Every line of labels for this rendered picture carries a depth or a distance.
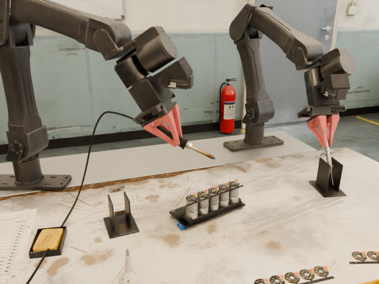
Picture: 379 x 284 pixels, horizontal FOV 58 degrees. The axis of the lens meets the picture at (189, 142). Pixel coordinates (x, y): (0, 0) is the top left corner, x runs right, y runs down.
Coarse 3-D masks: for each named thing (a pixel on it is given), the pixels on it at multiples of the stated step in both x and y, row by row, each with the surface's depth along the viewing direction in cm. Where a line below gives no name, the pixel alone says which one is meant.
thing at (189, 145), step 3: (186, 144) 72; (189, 144) 73; (186, 147) 73; (189, 147) 72; (192, 147) 73; (195, 147) 73; (195, 150) 73; (198, 150) 73; (201, 150) 73; (201, 153) 73; (204, 153) 73; (207, 153) 73; (207, 156) 73; (210, 156) 72; (213, 156) 73
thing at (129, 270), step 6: (126, 252) 49; (126, 258) 49; (126, 264) 49; (132, 264) 50; (126, 270) 49; (132, 270) 50; (120, 276) 50; (126, 276) 49; (132, 276) 49; (138, 276) 50; (120, 282) 49; (126, 282) 49; (132, 282) 49; (138, 282) 50
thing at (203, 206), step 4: (208, 196) 71; (204, 200) 70; (208, 200) 71; (200, 204) 71; (204, 204) 71; (208, 204) 72; (200, 208) 71; (204, 208) 71; (208, 208) 72; (200, 212) 71; (204, 212) 71
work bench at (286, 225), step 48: (48, 192) 85; (96, 192) 85; (144, 192) 85; (192, 192) 85; (240, 192) 85; (288, 192) 85; (96, 240) 67; (144, 240) 67; (192, 240) 67; (240, 240) 67; (288, 240) 67; (336, 240) 67
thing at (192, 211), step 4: (196, 204) 69; (188, 208) 69; (192, 208) 69; (196, 208) 70; (188, 212) 70; (192, 212) 70; (196, 212) 70; (188, 216) 70; (192, 216) 70; (196, 216) 70
